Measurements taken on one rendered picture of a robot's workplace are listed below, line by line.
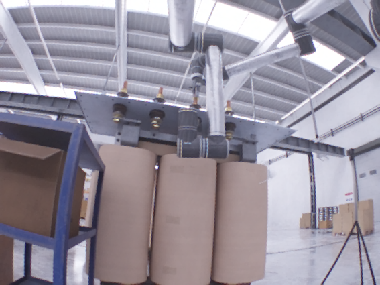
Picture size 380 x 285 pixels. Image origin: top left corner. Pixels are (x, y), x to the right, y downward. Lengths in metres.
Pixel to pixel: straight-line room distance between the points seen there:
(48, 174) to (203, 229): 1.01
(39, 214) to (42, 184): 0.10
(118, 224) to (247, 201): 0.87
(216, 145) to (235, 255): 0.78
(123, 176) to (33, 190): 0.75
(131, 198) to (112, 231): 0.24
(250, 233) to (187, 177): 0.59
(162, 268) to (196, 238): 0.29
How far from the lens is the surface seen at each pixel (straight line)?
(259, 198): 1.60
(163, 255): 1.41
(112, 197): 1.36
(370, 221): 7.42
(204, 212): 1.42
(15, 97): 12.55
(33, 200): 0.74
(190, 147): 1.11
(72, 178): 0.68
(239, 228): 1.52
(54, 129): 0.74
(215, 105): 1.21
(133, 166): 1.38
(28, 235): 0.73
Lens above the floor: 0.66
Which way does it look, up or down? 20 degrees up
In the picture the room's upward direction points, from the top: 4 degrees clockwise
